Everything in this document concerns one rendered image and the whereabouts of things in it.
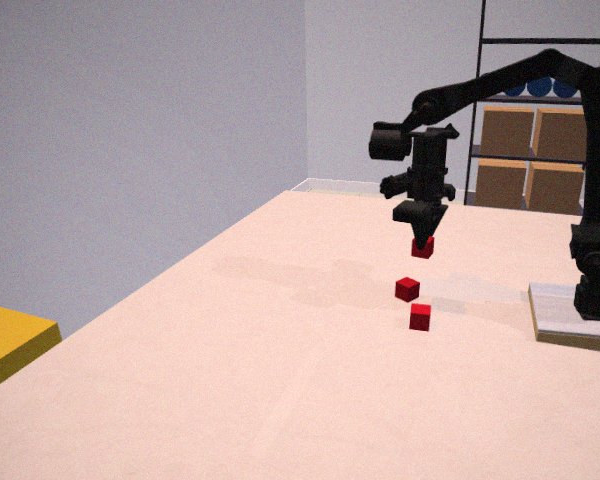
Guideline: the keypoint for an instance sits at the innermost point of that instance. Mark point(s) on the red cube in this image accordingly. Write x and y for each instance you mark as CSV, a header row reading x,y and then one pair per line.
x,y
407,290
427,252
420,316

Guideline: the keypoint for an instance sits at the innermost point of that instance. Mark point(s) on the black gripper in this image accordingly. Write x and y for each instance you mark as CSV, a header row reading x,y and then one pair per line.
x,y
426,211

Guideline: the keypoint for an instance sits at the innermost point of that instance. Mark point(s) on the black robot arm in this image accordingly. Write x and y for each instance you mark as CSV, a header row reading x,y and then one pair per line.
x,y
393,141

